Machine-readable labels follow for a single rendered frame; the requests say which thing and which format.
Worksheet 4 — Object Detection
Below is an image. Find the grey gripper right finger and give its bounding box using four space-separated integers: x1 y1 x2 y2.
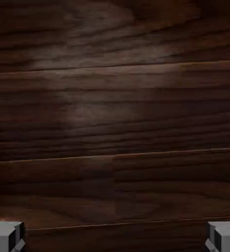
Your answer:
204 221 230 252

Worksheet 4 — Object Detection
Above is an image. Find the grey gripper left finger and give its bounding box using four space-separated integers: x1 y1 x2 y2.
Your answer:
0 221 27 252

